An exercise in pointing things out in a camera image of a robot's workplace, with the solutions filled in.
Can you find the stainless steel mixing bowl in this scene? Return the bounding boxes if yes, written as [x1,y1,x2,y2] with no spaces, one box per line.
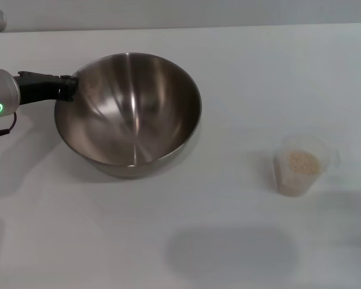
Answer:
[54,52,203,179]

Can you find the clear plastic measuring cup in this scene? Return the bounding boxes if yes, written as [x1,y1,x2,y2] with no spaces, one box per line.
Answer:
[273,133,341,198]

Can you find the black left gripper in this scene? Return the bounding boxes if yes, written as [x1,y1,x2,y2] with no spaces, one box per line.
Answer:
[17,70,79,105]

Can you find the dark left arm cable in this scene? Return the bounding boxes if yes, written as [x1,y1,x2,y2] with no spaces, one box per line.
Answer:
[0,111,18,140]

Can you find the white rice grains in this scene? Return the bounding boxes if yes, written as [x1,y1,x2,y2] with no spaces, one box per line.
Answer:
[277,149,320,198]

